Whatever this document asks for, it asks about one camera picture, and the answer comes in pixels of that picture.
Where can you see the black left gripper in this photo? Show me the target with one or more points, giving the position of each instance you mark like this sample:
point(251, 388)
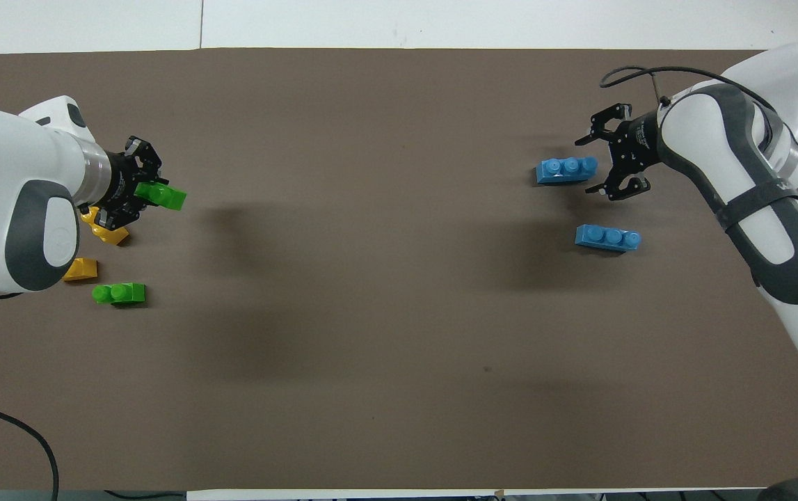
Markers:
point(122, 184)

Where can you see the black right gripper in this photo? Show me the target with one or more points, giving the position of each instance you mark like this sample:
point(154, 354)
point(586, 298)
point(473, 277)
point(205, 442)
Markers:
point(636, 146)

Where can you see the green two-stud toy brick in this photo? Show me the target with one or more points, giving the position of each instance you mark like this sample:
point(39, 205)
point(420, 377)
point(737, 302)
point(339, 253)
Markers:
point(120, 293)
point(169, 198)

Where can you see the blue three-stud toy brick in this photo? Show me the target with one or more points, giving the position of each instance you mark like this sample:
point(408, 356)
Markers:
point(565, 170)
point(607, 238)

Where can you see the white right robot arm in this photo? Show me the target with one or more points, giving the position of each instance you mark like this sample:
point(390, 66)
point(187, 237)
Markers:
point(719, 139)

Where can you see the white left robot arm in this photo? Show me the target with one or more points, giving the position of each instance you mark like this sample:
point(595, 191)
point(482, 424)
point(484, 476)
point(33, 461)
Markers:
point(9, 153)

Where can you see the yellow two-stud toy brick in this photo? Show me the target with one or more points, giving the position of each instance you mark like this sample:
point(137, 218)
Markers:
point(115, 238)
point(83, 270)

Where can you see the brown table mat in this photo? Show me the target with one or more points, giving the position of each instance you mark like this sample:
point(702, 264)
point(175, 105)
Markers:
point(371, 313)

